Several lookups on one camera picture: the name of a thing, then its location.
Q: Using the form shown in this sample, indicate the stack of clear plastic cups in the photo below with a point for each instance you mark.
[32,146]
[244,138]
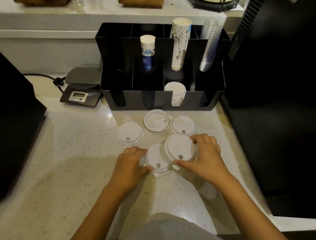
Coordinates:
[209,44]

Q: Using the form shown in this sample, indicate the person's left hand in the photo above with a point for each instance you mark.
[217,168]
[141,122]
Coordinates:
[127,170]

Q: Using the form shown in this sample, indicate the person's right thumb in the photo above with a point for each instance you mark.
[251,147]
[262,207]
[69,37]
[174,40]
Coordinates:
[184,163]

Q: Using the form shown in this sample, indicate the person's left forearm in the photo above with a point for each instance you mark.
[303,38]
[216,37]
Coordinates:
[98,215]

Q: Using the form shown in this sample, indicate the black framed tray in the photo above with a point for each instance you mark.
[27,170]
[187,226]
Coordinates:
[214,4]

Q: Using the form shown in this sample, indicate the grey digital kitchen scale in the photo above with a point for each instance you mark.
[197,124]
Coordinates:
[81,84]

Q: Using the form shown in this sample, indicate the upturned white plastic cup lid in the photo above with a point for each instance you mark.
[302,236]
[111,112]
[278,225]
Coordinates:
[156,120]

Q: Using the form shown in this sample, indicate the clear glassware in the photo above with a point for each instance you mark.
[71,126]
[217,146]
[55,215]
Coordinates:
[85,4]

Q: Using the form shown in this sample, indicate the person's grey clothing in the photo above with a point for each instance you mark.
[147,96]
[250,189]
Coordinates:
[170,228]

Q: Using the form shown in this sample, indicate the black cup organizer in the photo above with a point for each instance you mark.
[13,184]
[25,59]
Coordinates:
[158,99]

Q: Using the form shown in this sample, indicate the person's right hand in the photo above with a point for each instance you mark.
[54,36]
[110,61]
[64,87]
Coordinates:
[207,163]

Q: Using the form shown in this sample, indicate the large black appliance with vents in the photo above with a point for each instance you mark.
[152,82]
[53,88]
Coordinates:
[271,99]

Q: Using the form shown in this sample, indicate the person's right forearm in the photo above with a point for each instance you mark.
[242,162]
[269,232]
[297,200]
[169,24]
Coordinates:
[246,210]

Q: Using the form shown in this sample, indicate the person's left thumb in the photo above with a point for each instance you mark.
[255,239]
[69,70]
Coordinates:
[147,170]

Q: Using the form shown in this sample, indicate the stack of line-drawing paper cups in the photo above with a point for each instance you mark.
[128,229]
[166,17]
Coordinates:
[180,44]

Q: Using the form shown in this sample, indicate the stack of blue-print paper cups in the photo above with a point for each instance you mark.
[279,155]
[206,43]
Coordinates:
[148,53]

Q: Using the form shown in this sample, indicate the brown wooden item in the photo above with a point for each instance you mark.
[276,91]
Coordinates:
[40,2]
[140,3]

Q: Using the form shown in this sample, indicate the stack of white lids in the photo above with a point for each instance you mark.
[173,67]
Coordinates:
[175,94]

